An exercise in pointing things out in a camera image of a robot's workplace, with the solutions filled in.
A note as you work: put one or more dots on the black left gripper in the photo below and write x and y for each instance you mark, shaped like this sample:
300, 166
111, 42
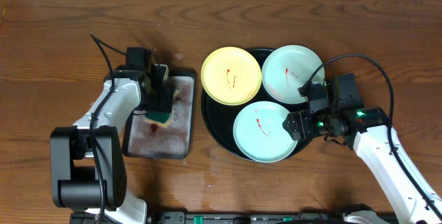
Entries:
162, 98

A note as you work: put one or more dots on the black round tray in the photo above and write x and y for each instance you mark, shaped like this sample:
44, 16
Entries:
219, 118

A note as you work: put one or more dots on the black rectangular soapy tray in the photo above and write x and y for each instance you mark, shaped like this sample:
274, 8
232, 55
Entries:
145, 140

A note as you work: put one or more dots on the light blue plate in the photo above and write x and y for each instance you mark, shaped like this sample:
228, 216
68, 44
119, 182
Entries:
258, 132
286, 69

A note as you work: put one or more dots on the green yellow sponge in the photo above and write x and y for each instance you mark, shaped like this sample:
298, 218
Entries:
162, 117

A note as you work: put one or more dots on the yellow plate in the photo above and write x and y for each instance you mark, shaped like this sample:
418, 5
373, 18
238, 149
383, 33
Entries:
231, 76

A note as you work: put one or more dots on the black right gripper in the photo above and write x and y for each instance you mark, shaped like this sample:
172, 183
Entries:
299, 121

